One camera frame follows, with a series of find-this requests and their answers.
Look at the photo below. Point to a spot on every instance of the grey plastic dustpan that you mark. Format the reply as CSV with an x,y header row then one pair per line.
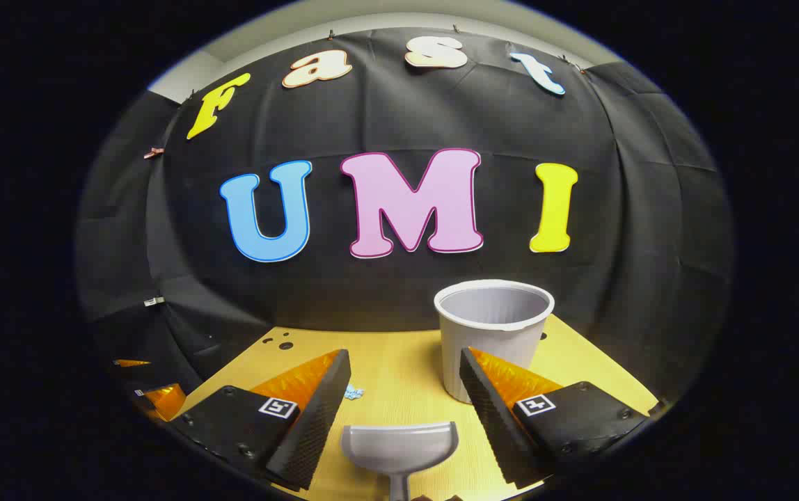
x,y
399,449

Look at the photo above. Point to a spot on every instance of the black backdrop cloth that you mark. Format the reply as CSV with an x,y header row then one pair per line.
x,y
385,111

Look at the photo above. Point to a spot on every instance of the light blue paper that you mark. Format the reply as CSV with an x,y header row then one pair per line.
x,y
353,392

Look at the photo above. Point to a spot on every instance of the white ribbed garbage bin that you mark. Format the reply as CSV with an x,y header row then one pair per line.
x,y
490,348

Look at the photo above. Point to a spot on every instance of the silver metal clip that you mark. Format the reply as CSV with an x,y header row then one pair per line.
x,y
154,301

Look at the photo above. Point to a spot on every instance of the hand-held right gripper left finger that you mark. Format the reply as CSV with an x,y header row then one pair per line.
x,y
316,424

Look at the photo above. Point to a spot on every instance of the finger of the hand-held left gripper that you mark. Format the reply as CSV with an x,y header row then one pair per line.
x,y
163,402
131,362

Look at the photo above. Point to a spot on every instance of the copper clip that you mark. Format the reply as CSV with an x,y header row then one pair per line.
x,y
154,152

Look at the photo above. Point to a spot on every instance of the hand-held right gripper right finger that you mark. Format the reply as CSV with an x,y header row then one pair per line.
x,y
497,424

